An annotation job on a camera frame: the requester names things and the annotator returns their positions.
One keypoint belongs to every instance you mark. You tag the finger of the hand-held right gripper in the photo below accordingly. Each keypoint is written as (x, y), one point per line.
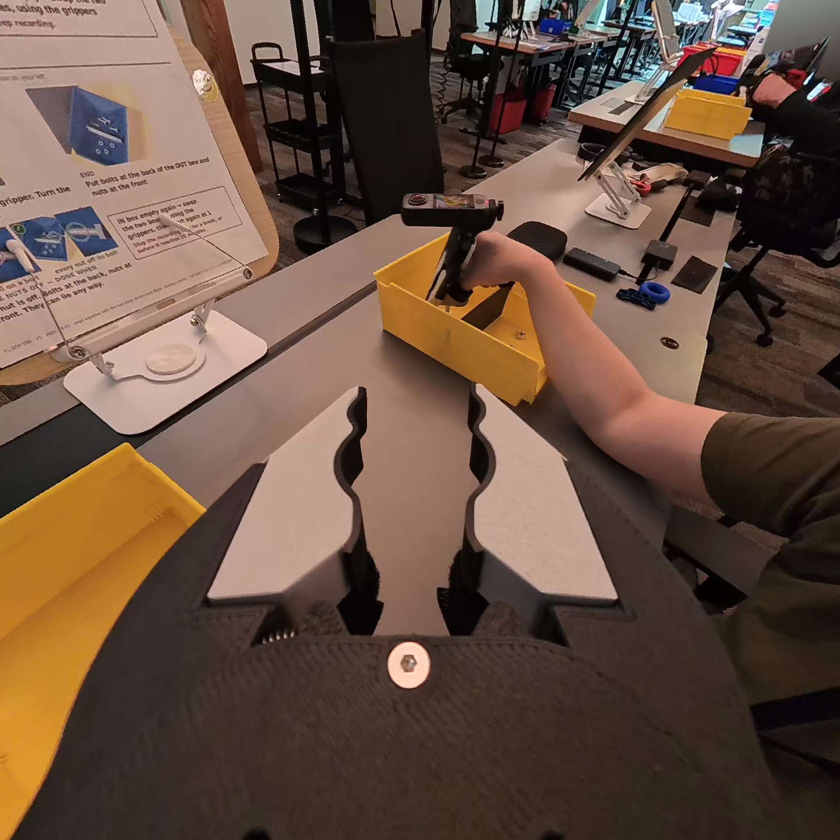
(441, 275)

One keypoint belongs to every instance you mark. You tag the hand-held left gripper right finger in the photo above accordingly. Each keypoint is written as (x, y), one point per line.
(538, 525)

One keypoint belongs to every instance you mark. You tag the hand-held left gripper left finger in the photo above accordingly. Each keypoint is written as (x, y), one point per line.
(289, 525)

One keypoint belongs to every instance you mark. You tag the yellow plastic bin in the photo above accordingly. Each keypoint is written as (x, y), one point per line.
(459, 328)
(79, 558)

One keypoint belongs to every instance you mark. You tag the person's right forearm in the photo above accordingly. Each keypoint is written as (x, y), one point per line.
(623, 394)

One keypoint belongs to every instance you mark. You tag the person's right hand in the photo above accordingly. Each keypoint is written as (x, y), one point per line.
(518, 259)

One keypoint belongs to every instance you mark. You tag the black oval pouch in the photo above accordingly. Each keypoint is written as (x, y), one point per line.
(538, 239)

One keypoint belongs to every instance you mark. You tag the black high-back chair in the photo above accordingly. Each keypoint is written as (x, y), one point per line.
(387, 131)

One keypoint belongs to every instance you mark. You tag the red floor bin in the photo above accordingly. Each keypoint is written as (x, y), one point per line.
(543, 102)
(508, 111)

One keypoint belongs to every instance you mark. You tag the black power bank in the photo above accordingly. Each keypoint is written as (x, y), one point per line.
(590, 262)

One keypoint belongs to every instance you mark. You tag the black floor lamp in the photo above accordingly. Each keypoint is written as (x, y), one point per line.
(315, 131)

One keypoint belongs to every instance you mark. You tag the black utility cart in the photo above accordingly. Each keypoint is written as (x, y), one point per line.
(295, 131)

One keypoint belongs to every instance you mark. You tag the white board stand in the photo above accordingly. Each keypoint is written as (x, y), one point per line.
(197, 374)

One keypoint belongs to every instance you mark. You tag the dark blue plastic toy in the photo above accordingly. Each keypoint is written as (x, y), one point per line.
(633, 298)

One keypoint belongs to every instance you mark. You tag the tilted dark board on stand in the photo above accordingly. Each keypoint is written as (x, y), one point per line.
(643, 131)

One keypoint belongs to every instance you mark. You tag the black flat pad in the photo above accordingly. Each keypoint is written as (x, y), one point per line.
(694, 274)

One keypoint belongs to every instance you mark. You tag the olive green shirt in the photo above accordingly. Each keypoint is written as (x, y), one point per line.
(787, 590)

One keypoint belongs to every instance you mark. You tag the small yellow storage bin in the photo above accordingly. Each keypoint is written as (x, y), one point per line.
(709, 115)

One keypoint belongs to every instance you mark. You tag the wooden top office desk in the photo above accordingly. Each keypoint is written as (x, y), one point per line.
(722, 152)

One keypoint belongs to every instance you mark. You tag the blue storage bin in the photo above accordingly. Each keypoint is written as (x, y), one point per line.
(715, 84)

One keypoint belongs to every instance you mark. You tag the red storage bin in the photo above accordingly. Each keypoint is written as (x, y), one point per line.
(712, 59)

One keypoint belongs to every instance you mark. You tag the black office chair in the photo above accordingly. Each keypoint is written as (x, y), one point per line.
(787, 210)

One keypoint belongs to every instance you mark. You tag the instruction sheet board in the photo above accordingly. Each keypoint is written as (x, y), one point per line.
(118, 164)

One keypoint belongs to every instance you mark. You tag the wooden post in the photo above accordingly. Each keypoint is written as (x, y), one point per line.
(216, 65)

